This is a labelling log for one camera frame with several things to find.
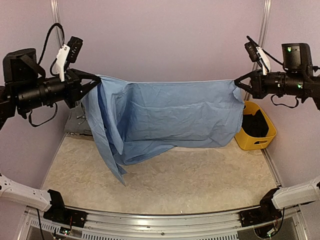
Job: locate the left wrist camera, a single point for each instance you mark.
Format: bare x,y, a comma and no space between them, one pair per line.
67,55

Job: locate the grey denim shirt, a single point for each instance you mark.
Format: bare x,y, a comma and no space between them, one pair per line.
77,123

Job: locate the yellow plastic basket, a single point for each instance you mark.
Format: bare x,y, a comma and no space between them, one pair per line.
249,143

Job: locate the right aluminium frame post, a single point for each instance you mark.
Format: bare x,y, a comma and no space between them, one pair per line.
264,22

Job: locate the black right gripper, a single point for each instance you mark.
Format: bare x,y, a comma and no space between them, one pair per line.
259,88

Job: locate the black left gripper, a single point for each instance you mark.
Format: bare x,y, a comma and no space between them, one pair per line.
73,90

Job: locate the aluminium front rail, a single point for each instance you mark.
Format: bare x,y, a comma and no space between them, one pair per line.
104,225

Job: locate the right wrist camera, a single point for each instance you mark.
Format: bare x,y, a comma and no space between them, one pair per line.
257,55

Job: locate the light blue long sleeve shirt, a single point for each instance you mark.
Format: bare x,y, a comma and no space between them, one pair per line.
134,121

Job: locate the left aluminium frame post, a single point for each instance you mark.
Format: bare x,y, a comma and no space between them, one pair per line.
55,12

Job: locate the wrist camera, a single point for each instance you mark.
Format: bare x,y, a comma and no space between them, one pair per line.
257,55
67,55

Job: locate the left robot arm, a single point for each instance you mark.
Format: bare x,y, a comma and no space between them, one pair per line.
26,88

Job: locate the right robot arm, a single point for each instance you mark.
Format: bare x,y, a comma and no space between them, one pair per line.
297,79

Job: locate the aluminium frame post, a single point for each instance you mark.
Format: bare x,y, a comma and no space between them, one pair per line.
264,22
55,12

